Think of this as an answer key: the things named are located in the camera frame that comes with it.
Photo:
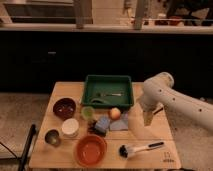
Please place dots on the dark red bowl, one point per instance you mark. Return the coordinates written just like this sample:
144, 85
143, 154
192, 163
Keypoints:
64, 108

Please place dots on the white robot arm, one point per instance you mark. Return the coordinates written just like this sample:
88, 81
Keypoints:
159, 89

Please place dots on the black white dish brush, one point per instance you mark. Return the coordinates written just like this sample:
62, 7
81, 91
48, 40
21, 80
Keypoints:
128, 151

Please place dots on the small metal cup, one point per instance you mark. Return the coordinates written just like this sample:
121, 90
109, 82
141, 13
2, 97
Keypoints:
52, 137

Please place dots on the orange red bowl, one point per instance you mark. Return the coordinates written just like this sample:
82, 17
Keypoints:
90, 150

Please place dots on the peach apple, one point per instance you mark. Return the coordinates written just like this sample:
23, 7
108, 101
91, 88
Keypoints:
114, 113

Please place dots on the dark small object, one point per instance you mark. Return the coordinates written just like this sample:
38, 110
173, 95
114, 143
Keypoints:
91, 126

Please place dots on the white round container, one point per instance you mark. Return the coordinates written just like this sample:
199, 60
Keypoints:
70, 127

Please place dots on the wooden board eraser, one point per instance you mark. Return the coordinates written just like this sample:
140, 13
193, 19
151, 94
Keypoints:
157, 111

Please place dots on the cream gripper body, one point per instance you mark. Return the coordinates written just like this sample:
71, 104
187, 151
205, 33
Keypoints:
148, 117

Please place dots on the green plastic tray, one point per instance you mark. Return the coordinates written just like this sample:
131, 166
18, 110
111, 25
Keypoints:
108, 84

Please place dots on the grey folded cloth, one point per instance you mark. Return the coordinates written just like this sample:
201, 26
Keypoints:
121, 124

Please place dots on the metal fork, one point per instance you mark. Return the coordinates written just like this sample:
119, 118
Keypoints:
109, 94

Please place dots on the green spoon in tray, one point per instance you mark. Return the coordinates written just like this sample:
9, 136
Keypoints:
96, 100

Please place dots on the small green cup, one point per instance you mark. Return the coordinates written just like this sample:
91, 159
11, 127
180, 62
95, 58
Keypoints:
87, 113

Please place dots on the blue sponge block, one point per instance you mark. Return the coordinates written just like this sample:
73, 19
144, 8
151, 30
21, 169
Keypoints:
102, 124

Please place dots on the black chair frame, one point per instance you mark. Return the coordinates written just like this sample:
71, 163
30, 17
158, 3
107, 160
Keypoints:
22, 160

